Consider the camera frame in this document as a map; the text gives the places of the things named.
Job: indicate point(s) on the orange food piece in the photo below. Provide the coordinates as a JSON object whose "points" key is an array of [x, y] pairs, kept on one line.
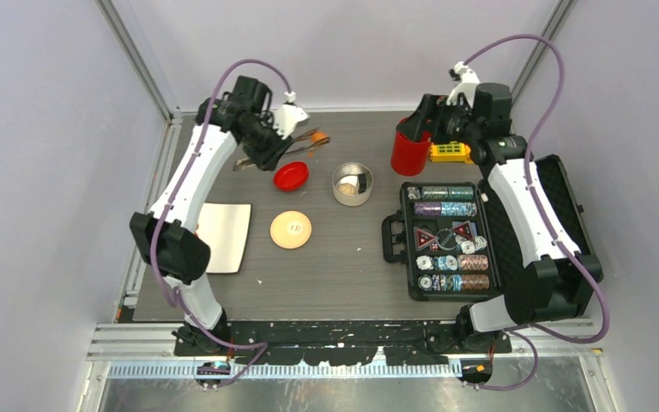
{"points": [[319, 138]]}

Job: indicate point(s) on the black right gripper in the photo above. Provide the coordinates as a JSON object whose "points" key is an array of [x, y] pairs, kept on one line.
{"points": [[435, 107]]}

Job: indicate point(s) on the metal tongs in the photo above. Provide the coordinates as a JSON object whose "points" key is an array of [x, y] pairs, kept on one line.
{"points": [[299, 144]]}

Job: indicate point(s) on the red round lid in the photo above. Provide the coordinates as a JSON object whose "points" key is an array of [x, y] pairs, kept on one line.
{"points": [[292, 176]]}

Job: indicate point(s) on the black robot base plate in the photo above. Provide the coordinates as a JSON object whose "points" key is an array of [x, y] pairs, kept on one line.
{"points": [[339, 343]]}

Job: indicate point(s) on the red tall cup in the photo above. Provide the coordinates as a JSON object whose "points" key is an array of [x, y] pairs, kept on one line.
{"points": [[408, 158]]}

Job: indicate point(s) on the black white sushi piece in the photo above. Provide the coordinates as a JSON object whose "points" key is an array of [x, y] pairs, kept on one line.
{"points": [[360, 180]]}

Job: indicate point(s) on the beige bun food piece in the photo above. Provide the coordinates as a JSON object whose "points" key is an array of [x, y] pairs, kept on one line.
{"points": [[348, 190]]}

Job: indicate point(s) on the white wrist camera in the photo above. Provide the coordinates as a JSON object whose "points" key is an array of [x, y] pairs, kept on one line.
{"points": [[288, 116], [465, 82]]}

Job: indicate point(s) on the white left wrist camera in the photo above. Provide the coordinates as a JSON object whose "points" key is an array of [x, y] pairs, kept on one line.
{"points": [[288, 116]]}

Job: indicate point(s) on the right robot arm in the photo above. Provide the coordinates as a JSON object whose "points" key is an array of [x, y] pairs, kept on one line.
{"points": [[555, 278]]}

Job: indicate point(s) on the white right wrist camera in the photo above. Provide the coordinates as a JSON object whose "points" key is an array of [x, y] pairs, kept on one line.
{"points": [[465, 82]]}

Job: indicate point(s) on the black poker chip case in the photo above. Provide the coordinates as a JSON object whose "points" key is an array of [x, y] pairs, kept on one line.
{"points": [[449, 236]]}

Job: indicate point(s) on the steel round lunch container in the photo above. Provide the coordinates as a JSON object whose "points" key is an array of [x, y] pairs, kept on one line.
{"points": [[351, 168]]}

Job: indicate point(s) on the white square plate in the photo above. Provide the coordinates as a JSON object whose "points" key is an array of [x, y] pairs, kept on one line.
{"points": [[224, 227]]}

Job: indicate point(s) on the yellow tape measure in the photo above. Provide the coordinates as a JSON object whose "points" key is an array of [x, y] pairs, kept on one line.
{"points": [[453, 152]]}

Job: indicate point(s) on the aluminium frame rail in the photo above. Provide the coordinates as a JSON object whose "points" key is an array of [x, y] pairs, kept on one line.
{"points": [[146, 351]]}

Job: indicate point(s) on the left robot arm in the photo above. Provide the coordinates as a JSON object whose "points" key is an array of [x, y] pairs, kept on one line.
{"points": [[166, 235]]}

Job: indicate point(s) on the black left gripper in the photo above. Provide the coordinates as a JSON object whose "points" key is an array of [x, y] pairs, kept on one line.
{"points": [[269, 160]]}

